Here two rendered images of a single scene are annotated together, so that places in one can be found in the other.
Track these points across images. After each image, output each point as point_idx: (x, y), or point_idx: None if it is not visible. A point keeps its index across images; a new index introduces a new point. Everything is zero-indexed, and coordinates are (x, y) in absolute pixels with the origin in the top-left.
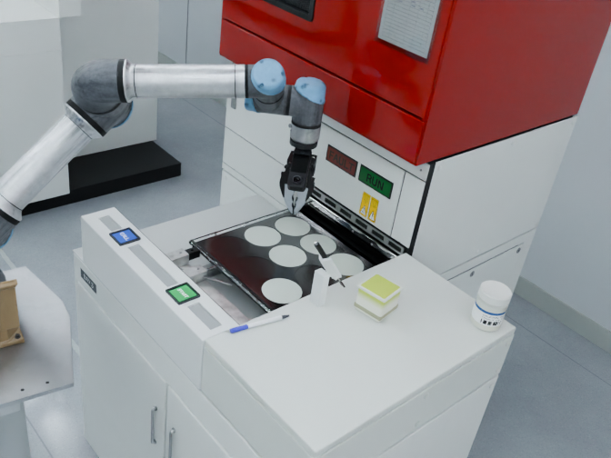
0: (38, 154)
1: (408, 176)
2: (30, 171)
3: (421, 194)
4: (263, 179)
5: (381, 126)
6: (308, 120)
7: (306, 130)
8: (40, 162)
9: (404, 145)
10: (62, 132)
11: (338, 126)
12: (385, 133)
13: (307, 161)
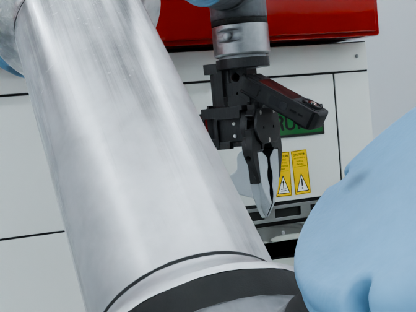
0: (169, 81)
1: (341, 78)
2: (210, 140)
3: (368, 92)
4: (15, 303)
5: (308, 4)
6: (265, 4)
7: (267, 24)
8: (192, 104)
9: (354, 13)
10: (136, 8)
11: (187, 73)
12: (319, 10)
13: (280, 84)
